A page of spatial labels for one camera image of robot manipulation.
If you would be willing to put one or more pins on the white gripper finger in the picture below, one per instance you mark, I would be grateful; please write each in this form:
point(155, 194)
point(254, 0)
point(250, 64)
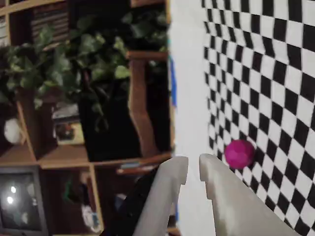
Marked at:
point(233, 209)
point(167, 182)

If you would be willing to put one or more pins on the pink faceted ball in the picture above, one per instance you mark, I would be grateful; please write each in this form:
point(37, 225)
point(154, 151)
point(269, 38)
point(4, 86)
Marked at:
point(239, 153)

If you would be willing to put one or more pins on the orange book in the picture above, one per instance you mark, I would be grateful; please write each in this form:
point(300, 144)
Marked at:
point(137, 171)

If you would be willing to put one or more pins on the thin blue book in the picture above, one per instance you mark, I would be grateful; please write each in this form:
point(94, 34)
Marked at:
point(130, 165)

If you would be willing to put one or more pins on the brown wooden chair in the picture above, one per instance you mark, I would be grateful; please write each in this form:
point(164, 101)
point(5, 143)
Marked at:
point(137, 103)

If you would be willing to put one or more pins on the white mug with face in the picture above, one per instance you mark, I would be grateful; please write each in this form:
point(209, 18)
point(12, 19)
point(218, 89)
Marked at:
point(88, 214)

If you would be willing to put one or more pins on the green bonsai model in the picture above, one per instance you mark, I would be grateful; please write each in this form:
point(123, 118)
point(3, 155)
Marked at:
point(71, 191)

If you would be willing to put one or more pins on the blue tape strip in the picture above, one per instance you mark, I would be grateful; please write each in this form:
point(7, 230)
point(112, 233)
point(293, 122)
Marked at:
point(173, 81)

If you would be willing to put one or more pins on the black white checkerboard sheet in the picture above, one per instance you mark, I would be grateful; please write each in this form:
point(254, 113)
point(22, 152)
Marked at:
point(187, 73)

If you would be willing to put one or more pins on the wood framed photo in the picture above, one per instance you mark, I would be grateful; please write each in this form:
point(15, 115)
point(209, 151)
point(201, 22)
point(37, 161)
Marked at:
point(67, 132)

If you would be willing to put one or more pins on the white photo card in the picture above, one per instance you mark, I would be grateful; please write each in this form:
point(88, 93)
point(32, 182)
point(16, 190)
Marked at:
point(65, 111)

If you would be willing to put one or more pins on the dark framed screen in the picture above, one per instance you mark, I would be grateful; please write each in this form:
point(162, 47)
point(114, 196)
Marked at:
point(19, 201)

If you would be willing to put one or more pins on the green leafy pothos plant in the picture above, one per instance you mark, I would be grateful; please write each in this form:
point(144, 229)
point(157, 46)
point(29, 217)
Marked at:
point(91, 44)

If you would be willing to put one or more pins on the white round object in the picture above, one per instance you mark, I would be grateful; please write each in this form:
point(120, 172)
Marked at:
point(12, 130)

